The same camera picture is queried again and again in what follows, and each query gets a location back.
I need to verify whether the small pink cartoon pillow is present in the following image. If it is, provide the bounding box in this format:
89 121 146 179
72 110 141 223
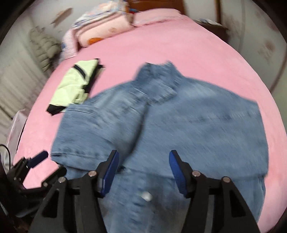
61 29 78 59

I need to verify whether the grey puffer jacket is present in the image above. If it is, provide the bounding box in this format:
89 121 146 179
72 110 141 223
29 26 61 72

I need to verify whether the dark wooden nightstand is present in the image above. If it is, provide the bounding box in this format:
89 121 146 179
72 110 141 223
195 20 229 43

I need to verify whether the folded pink quilt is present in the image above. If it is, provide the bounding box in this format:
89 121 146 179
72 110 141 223
75 14 134 47

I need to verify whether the blue denim jacket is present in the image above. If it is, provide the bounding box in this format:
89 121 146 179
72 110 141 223
51 63 268 232

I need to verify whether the wooden headboard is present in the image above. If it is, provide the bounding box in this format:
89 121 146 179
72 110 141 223
128 0 186 15

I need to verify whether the pink bed sheet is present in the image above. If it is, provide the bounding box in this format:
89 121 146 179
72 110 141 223
15 16 286 232

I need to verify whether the patterned folded blanket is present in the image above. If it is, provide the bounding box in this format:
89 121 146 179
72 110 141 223
71 1 129 29

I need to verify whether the green black folded shirt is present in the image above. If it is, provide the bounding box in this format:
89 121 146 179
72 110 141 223
46 58 105 116

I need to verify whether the black cable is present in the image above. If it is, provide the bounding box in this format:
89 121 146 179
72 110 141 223
0 144 12 170

